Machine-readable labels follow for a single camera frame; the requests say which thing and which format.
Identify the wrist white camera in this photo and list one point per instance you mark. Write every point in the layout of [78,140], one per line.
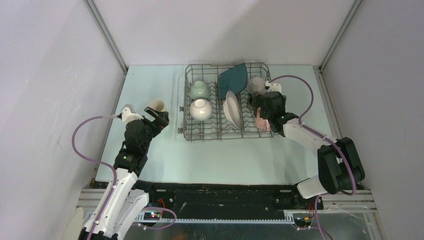
[273,87]
[128,114]

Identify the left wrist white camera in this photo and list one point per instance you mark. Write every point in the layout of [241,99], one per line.
[128,114]

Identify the white scalloped plate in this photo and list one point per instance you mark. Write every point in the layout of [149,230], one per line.
[232,109]

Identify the controller board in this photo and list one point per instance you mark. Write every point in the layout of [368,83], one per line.
[152,216]
[303,222]

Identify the yellow green mug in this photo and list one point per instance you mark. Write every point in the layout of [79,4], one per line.
[158,105]

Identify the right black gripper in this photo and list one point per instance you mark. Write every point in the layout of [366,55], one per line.
[258,101]

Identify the pink white bowl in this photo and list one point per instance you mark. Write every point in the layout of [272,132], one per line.
[256,85]

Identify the grey wire dish rack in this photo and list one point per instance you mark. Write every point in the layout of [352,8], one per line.
[217,126]

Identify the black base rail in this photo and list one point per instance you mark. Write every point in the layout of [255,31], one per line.
[227,202]

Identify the pink mug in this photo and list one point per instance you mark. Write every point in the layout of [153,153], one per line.
[261,123]

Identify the teal square plate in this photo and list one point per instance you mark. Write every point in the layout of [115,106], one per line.
[234,79]

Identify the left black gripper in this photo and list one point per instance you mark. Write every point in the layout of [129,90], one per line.
[161,119]

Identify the right controller board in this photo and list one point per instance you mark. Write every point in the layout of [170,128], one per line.
[303,222]

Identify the left controller board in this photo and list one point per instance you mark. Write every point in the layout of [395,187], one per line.
[152,216]

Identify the white ceramic bowl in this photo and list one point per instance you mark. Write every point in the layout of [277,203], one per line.
[200,109]

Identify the pale green ceramic bowl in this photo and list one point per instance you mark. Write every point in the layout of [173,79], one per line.
[199,90]

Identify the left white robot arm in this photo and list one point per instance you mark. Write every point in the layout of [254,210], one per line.
[120,203]

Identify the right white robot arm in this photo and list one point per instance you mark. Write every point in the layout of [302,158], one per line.
[339,166]

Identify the brown rimmed tan bowl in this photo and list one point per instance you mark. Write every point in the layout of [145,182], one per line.
[251,101]

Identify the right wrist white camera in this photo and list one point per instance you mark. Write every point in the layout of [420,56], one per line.
[273,87]

